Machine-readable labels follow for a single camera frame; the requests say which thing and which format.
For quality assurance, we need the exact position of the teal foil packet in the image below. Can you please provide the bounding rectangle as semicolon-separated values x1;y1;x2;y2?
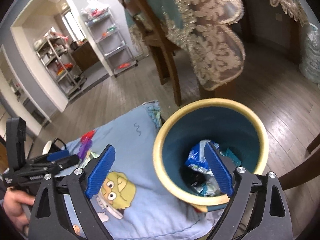
221;148;242;166

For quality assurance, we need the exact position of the blue snack wrapper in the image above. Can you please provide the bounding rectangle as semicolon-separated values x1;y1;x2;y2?
184;139;220;176

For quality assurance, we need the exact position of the black plastic bag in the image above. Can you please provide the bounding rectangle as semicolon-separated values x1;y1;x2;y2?
180;166;206;187

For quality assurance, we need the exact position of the yellow rimmed teal trash bin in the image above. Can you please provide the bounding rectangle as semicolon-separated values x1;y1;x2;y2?
152;99;268;212

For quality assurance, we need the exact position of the person's left hand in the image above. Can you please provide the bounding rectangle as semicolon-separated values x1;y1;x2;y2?
3;188;35;232

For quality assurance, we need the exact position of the dark blue mug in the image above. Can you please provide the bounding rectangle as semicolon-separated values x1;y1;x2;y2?
42;138;67;155

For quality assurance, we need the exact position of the light blue cartoon cushion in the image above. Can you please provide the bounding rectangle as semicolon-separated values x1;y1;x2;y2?
48;100;223;240

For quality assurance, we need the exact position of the wooden kitchen cabinet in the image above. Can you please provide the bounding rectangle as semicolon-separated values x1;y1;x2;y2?
70;41;99;72

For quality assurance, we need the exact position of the kitchen metal shelf rack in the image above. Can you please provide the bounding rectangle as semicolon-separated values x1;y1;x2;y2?
34;30;87;100

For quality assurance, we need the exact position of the grey metal shelf rack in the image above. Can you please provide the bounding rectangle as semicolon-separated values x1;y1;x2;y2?
83;8;138;77

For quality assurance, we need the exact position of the wooden chair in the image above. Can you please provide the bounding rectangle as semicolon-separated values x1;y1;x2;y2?
117;0;192;106

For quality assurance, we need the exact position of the lace teal tablecloth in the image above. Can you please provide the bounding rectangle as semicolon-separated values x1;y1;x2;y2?
147;0;245;90

